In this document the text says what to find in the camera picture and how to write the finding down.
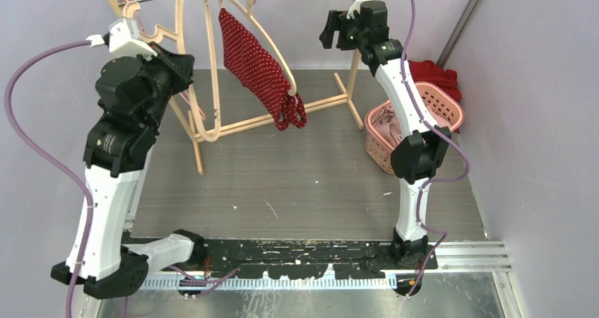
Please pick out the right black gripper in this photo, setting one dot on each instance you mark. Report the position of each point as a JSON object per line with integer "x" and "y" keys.
{"x": 337, "y": 21}

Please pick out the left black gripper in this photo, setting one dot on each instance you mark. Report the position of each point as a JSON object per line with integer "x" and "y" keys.
{"x": 180, "y": 66}

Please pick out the beige hanger of pink skirt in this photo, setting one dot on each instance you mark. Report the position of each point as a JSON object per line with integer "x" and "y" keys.
{"x": 194, "y": 125}

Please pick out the red polka dot skirt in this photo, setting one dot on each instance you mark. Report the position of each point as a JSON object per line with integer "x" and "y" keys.
{"x": 259, "y": 72}

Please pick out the pink pleated skirt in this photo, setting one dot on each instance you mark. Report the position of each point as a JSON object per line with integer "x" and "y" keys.
{"x": 384, "y": 125}

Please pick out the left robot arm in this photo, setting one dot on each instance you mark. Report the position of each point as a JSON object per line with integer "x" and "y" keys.
{"x": 134, "y": 92}

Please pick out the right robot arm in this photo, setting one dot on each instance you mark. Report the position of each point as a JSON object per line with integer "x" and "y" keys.
{"x": 423, "y": 144}

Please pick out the wooden clothes rack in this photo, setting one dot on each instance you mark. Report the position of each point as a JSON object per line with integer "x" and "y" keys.
{"x": 345, "y": 96}

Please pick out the red cloth pile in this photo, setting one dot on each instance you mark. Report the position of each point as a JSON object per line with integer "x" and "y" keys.
{"x": 445, "y": 79}

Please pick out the pink laundry basket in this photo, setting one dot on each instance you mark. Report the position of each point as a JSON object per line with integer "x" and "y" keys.
{"x": 443, "y": 108}

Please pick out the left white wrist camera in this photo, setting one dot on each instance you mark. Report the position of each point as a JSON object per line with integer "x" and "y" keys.
{"x": 123, "y": 40}

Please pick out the metal corner rail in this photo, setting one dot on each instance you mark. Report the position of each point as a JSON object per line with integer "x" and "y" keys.
{"x": 458, "y": 30}

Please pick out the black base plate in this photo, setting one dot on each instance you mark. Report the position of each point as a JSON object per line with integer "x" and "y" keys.
{"x": 303, "y": 259}

